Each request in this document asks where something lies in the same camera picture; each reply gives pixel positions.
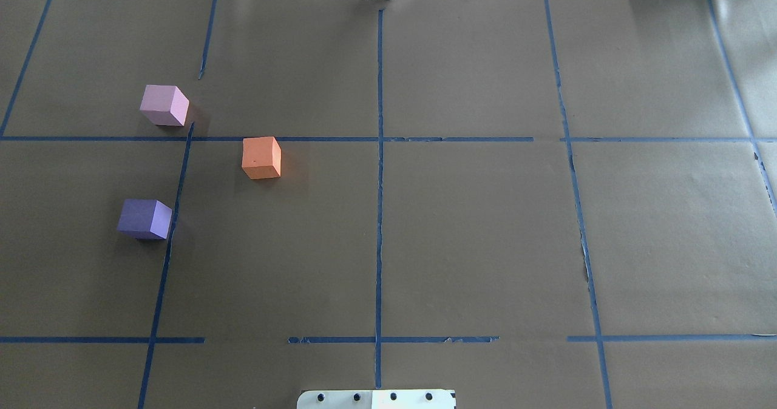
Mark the orange foam cube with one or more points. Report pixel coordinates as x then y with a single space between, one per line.
261 158

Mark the brown paper table cover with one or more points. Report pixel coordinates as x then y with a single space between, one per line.
534 203

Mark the pink foam cube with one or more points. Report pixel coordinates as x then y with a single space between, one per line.
164 105

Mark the purple foam cube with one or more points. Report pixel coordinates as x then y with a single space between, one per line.
145 219

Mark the white camera mast pedestal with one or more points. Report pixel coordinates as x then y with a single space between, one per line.
400 398

